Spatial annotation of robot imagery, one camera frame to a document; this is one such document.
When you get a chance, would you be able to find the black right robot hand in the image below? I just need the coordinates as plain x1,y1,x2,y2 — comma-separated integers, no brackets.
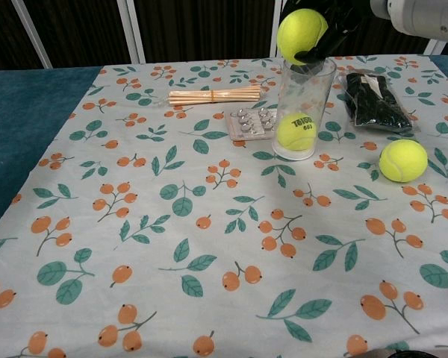
281,0,367,65

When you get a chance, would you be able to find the clear plastic cup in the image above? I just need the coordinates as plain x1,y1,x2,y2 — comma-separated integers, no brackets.
271,57,337,162

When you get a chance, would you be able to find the yellow printed tennis ball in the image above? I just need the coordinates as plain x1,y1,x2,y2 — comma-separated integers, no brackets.
276,113,318,151

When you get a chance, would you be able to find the black item in plastic bag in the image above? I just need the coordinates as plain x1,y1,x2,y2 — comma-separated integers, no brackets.
337,72,413,132

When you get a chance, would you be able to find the bundle of wooden sticks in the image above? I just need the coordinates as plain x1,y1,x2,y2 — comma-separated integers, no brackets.
158,85,263,108

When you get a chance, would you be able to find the floral orange berry tablecloth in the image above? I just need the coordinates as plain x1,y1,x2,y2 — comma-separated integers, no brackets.
0,54,448,358

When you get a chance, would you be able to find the white metal frame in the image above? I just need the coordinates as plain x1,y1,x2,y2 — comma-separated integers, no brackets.
10,0,448,69

